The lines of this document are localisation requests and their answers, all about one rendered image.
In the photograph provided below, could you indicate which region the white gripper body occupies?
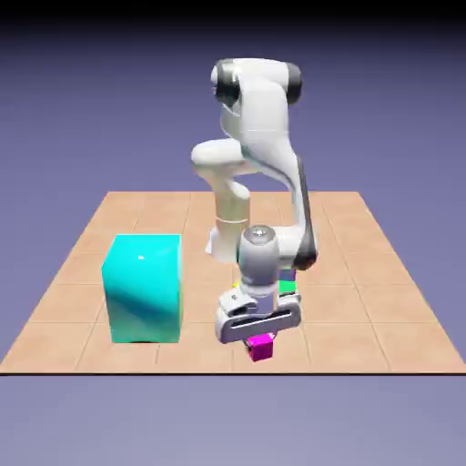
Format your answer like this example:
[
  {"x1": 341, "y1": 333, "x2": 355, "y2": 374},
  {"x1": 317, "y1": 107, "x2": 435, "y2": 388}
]
[{"x1": 213, "y1": 291, "x2": 303, "y2": 346}]

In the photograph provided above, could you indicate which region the small magenta cube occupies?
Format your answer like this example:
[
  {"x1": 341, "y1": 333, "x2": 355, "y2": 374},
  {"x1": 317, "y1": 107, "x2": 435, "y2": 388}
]
[{"x1": 246, "y1": 331, "x2": 277, "y2": 363}]

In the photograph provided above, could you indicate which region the small green cube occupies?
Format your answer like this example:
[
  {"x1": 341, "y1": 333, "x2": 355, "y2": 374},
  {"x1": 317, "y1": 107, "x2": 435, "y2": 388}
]
[{"x1": 278, "y1": 268, "x2": 298, "y2": 295}]

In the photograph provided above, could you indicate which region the large cyan box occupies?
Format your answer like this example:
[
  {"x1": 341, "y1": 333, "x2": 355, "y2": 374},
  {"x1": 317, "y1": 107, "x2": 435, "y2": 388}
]
[{"x1": 100, "y1": 233, "x2": 182, "y2": 345}]

